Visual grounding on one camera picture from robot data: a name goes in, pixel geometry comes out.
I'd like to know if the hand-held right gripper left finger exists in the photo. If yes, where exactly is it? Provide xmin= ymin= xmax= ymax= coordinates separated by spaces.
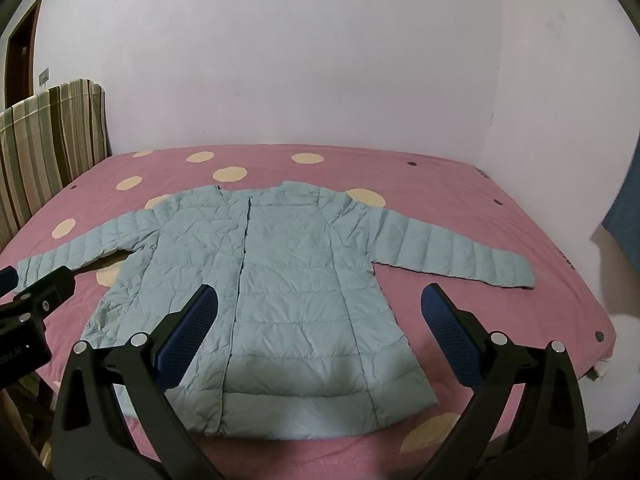
xmin=51 ymin=284 xmax=223 ymax=480

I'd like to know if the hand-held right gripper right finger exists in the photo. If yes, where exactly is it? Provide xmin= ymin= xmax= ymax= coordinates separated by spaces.
xmin=421 ymin=283 xmax=591 ymax=480

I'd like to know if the light blue quilted jacket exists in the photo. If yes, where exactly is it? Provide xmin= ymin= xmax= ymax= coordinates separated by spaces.
xmin=16 ymin=180 xmax=537 ymax=428

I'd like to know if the pink dotted bed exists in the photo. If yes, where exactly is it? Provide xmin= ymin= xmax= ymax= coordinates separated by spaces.
xmin=0 ymin=144 xmax=617 ymax=480

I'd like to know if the striped headboard cushion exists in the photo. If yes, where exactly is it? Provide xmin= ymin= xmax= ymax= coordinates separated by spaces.
xmin=0 ymin=78 xmax=112 ymax=256

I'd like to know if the dark blue hanging cloth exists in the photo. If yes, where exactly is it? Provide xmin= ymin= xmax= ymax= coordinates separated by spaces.
xmin=602 ymin=157 xmax=640 ymax=262

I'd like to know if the brown wooden door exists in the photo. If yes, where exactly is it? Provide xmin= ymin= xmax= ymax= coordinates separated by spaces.
xmin=4 ymin=0 xmax=45 ymax=111

